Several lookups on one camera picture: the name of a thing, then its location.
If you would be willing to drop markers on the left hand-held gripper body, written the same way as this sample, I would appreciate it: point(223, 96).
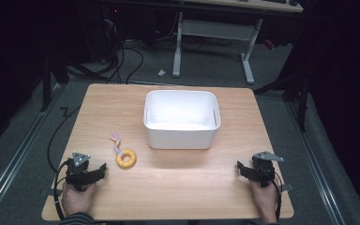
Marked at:
point(76, 175)

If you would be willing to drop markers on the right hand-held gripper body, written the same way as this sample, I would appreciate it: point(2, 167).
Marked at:
point(264, 170)

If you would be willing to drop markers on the person's left hand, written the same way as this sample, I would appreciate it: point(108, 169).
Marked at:
point(76, 200)

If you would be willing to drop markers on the person's right hand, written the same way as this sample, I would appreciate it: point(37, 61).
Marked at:
point(265, 201)

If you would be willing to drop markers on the person's left striped sleeve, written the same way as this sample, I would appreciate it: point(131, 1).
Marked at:
point(76, 219)

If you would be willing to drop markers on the white plastic bin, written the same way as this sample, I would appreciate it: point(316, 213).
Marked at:
point(182, 118)

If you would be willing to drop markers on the black stand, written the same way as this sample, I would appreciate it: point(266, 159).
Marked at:
point(300, 90)
point(47, 84)

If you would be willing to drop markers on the white paper scrap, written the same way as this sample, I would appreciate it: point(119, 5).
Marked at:
point(161, 72)

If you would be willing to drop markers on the red object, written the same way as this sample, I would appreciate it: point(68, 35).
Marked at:
point(269, 44)

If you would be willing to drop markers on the dark computer tower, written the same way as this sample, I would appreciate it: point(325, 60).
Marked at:
point(101, 34)

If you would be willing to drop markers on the grey metal bracket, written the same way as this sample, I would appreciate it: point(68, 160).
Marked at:
point(46, 192)
point(287, 187)

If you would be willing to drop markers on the metal floor rail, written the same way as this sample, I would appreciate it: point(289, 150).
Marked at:
point(317, 168)
point(15, 150)

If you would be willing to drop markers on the white frame desk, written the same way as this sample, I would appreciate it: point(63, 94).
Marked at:
point(214, 29)

